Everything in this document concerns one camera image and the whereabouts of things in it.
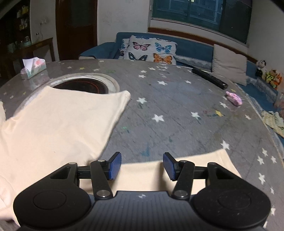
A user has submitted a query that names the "butterfly print pillow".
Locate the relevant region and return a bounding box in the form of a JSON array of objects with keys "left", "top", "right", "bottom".
[{"left": 123, "top": 35, "right": 177, "bottom": 65}]

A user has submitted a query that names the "panda plush toy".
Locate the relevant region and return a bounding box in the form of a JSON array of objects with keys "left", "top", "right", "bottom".
[{"left": 255, "top": 60, "right": 267, "bottom": 77}]

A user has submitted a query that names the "pale clothes pile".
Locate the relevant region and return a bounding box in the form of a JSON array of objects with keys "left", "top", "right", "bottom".
[{"left": 261, "top": 111, "right": 284, "bottom": 138}]

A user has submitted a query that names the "grey star tablecloth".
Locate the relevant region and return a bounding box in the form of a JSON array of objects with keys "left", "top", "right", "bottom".
[{"left": 0, "top": 58, "right": 284, "bottom": 229}]

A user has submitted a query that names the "small butterfly pillow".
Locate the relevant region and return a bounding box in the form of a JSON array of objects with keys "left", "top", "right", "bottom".
[{"left": 118, "top": 39, "right": 130, "bottom": 59}]

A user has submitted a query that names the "dark wooden door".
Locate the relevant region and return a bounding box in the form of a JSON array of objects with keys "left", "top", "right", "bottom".
[{"left": 55, "top": 0, "right": 98, "bottom": 61}]

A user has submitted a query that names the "grey beige cushion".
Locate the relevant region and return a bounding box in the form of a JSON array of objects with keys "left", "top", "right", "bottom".
[{"left": 212, "top": 44, "right": 247, "bottom": 86}]

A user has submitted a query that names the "wooden side cabinet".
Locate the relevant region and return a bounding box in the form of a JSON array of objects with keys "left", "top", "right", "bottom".
[{"left": 3, "top": 37, "right": 55, "bottom": 62}]

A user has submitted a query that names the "blue sofa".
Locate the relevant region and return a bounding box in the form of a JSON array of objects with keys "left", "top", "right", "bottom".
[{"left": 78, "top": 32, "right": 284, "bottom": 138}]

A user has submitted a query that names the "dark window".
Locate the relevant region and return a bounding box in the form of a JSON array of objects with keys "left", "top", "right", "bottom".
[{"left": 152, "top": 0, "right": 252, "bottom": 43}]

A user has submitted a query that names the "pink crumpled object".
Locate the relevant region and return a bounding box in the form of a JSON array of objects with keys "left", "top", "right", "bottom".
[{"left": 225, "top": 91, "right": 243, "bottom": 107}]

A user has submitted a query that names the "orange plush toy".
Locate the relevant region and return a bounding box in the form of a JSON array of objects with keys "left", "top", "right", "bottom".
[{"left": 271, "top": 73, "right": 283, "bottom": 90}]

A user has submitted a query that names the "cream fleece garment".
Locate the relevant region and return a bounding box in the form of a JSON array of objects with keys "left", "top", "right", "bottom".
[{"left": 1, "top": 87, "right": 237, "bottom": 220}]

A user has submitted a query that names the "dark shelf with items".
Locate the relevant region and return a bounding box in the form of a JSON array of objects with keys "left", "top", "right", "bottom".
[{"left": 1, "top": 1, "right": 30, "bottom": 78}]

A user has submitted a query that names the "black remote control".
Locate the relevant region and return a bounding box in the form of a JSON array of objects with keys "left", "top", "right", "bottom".
[{"left": 192, "top": 68, "right": 228, "bottom": 90}]

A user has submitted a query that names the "round induction cooktop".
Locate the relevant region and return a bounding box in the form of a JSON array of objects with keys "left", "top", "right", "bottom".
[{"left": 46, "top": 72, "right": 121, "bottom": 95}]

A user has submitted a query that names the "tissue box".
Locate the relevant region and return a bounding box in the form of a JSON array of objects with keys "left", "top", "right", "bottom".
[{"left": 20, "top": 57, "right": 46, "bottom": 80}]

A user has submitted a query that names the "yellow vest plush bear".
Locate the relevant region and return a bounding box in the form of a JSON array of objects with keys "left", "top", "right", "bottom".
[{"left": 265, "top": 69, "right": 278, "bottom": 88}]

